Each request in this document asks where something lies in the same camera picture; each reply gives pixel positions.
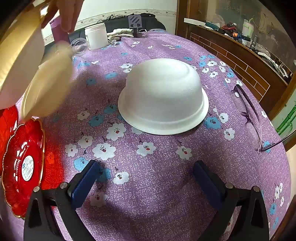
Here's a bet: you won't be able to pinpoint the purple-framed eyeglasses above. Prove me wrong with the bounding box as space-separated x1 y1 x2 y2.
230 84 296 152

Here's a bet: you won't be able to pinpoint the beige plastic bowl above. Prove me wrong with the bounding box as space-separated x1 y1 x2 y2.
21 40 75 121
0 0 58 50

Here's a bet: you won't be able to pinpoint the small red gold-rimmed plate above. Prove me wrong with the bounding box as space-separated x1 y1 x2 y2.
1 118 46 219

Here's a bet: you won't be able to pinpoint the white container on sideboard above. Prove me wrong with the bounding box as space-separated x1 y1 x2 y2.
242 19 255 36

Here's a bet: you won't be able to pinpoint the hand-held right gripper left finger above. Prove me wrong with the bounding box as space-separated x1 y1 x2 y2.
23 159 104 241

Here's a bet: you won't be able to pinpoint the purple thermos bottle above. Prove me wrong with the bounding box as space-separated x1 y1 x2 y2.
52 19 70 44

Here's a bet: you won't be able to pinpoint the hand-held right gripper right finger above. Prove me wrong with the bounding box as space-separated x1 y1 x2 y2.
193 160 270 241

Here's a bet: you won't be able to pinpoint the white cloth bundle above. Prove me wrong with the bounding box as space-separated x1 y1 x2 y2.
106 28 135 42

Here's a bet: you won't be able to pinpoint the black leather sofa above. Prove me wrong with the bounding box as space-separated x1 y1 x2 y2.
69 13 167 40

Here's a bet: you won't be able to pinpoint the white foam bowl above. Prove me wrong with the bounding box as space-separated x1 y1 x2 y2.
0 28 46 110
118 58 209 135

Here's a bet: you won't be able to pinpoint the brown wooden sideboard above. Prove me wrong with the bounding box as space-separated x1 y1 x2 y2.
175 0 296 118

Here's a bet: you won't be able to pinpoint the grey slotted phone stand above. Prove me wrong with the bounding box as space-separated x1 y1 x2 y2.
128 14 142 38

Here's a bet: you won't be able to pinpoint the white plastic jar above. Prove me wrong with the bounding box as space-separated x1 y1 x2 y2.
84 24 109 50

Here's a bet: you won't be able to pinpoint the purple floral tablecloth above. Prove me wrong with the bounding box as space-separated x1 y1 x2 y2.
14 30 292 241

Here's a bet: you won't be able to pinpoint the green bamboo wall poster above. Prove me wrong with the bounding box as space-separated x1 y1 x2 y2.
271 108 296 138

